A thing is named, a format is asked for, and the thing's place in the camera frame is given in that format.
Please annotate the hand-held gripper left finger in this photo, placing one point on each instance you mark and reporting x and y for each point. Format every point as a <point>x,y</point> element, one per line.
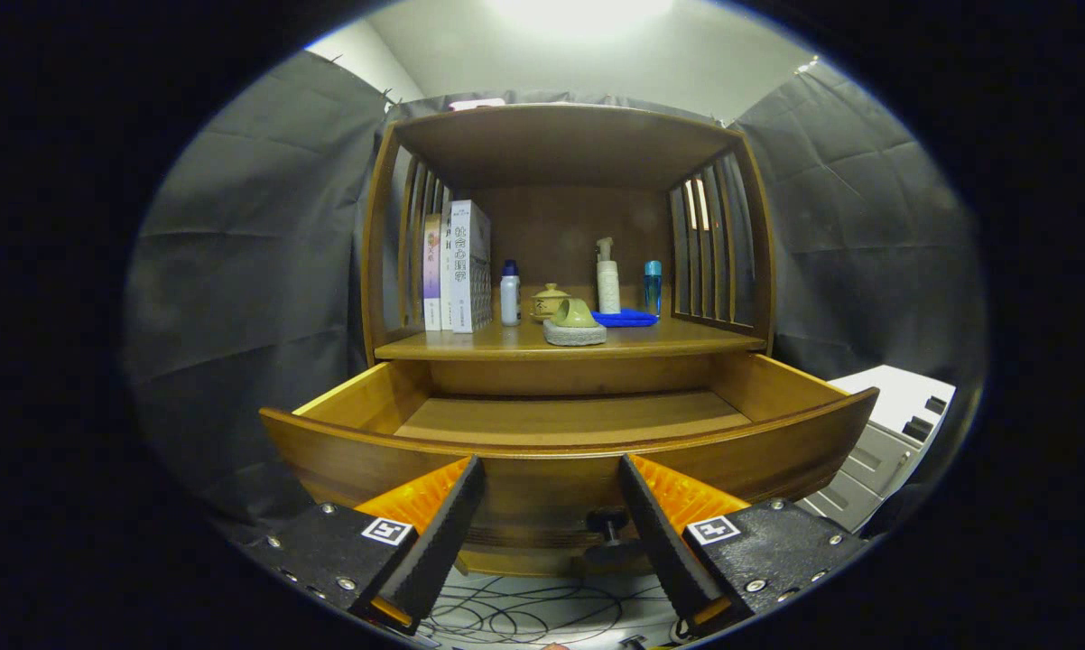
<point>439,537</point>

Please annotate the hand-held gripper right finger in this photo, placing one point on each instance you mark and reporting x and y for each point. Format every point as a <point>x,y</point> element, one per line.
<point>664,537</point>

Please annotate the wooden drawer with black knob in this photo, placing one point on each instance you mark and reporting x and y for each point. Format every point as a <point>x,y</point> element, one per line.
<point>542,492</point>

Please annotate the green scrubbing brush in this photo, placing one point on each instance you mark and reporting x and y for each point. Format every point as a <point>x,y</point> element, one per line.
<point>575,329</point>

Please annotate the wooden countertop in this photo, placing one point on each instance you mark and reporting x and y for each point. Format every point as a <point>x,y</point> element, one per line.
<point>678,339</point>

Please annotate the white side cabinet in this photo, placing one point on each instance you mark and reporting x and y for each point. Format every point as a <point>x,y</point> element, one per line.
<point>894,406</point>

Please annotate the brown wooden cabinet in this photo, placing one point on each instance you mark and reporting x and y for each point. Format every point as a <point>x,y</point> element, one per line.
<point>561,217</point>

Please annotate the folded blue cloth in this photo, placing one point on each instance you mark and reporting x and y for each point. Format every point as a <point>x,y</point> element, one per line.
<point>628,318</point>

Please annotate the clear blue bottle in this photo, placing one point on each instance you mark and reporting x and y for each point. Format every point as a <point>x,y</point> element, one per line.
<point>653,289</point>

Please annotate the small white blue-capped bottle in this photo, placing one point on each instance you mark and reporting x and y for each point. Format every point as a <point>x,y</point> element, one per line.
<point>510,298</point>

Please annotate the beige lidded teacup with saucer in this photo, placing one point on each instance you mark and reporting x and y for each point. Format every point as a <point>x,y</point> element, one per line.
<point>547,302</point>

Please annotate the white pump bottle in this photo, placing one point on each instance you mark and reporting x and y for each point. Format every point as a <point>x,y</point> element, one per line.
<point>608,284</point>

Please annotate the pink book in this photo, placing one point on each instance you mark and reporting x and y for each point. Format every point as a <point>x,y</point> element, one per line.
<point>431,271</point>

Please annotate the thick white book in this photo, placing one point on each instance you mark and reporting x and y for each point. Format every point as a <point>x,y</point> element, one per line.
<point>470,266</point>

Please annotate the large ceiling light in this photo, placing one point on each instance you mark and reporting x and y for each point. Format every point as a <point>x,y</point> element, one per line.
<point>579,13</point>

